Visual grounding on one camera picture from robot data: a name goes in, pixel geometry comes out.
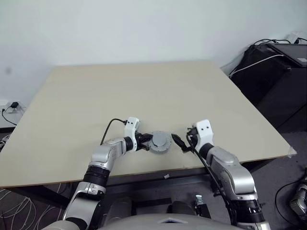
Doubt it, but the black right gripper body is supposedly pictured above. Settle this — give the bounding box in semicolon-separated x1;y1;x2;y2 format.
188;130;200;149

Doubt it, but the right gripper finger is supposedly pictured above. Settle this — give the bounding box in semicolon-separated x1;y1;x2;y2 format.
171;134;190;153

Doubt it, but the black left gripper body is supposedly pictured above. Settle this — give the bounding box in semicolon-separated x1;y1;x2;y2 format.
135;133;144;151

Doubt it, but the dark rounded shape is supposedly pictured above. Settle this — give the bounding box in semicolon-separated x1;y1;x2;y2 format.
107;196;132;218
166;200;195;216

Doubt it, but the black box with silver clip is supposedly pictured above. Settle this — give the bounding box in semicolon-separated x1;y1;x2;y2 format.
194;194;212;218

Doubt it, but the grey robot torso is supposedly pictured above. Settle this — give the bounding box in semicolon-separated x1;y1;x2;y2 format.
95;214;231;230

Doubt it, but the black cabinet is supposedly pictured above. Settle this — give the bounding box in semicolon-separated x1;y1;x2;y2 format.
229;43;307;132

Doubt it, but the silver machine part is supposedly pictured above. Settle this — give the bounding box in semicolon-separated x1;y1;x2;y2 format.
289;184;307;213

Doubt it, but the white power strip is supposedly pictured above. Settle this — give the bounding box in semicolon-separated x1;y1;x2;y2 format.
0;99;27;113

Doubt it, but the flat black device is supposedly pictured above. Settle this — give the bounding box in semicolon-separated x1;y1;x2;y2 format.
267;43;307;67

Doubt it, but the white plug block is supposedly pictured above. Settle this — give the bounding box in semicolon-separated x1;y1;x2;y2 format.
287;31;303;44

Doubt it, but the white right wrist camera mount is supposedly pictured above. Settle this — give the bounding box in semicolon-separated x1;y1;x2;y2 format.
191;119;214;151

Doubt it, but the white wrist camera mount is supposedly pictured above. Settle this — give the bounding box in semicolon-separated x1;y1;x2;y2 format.
191;119;214;151
124;116;141;152

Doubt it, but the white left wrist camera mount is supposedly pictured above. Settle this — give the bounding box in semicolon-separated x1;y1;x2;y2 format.
124;116;141;152

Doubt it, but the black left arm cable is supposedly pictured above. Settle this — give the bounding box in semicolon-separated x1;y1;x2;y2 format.
99;118;128;146

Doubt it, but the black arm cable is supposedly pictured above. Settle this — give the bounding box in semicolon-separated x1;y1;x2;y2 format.
99;118;128;146
186;126;237;226

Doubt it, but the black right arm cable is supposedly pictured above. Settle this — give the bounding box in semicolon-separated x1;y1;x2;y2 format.
186;126;237;226

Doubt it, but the dark table frame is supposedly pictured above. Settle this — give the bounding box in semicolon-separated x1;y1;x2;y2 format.
0;158;274;209

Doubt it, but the black floor cable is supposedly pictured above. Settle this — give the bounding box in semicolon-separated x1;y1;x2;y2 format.
274;179;300;214

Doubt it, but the white cable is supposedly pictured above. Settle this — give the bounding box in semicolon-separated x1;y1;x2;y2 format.
231;54;285;76

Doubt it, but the thin black wall cable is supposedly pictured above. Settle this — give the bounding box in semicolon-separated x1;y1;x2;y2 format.
1;107;18;127

